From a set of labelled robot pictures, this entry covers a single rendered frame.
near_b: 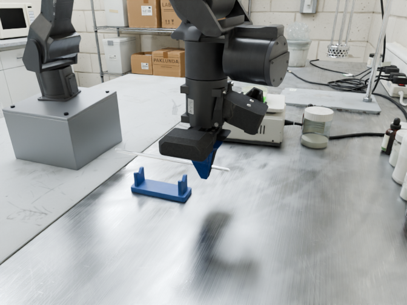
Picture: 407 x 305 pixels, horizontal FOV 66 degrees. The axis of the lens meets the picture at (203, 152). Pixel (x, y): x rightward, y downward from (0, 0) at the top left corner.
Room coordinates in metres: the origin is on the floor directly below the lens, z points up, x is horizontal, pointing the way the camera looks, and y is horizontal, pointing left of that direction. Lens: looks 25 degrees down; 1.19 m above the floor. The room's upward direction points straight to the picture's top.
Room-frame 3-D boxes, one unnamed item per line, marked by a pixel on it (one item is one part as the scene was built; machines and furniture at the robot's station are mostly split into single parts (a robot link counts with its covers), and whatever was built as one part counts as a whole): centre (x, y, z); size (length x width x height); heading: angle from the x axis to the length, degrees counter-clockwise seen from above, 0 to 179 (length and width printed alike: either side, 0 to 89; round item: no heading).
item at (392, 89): (1.23, -0.73, 0.92); 0.40 x 0.06 x 0.04; 160
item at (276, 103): (0.71, -0.13, 0.98); 0.12 x 0.12 x 0.01; 75
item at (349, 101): (1.01, -0.40, 0.91); 0.30 x 0.20 x 0.01; 70
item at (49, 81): (0.65, 0.30, 1.04); 0.07 x 0.07 x 0.06; 80
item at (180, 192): (0.45, 0.07, 0.92); 0.10 x 0.03 x 0.04; 70
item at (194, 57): (0.43, 0.00, 1.13); 0.09 x 0.06 x 0.07; 55
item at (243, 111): (0.42, -0.05, 1.06); 0.07 x 0.07 x 0.06; 71
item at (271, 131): (0.72, -0.10, 0.94); 0.22 x 0.13 x 0.08; 75
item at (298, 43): (1.67, -0.47, 1.01); 0.14 x 0.14 x 0.21
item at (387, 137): (0.61, -0.40, 0.94); 0.03 x 0.03 x 0.08
